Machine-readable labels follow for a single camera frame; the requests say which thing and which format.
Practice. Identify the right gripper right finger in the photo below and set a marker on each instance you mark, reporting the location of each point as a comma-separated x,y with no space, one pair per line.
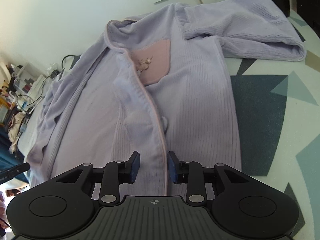
191,174

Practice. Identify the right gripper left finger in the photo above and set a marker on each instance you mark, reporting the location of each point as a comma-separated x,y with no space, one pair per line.
115,174

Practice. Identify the lavender ribbed pajama garment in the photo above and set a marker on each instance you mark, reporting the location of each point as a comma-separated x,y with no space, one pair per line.
157,83

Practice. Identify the clear acrylic cosmetics organizer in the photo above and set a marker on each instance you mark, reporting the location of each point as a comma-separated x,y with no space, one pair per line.
28,80

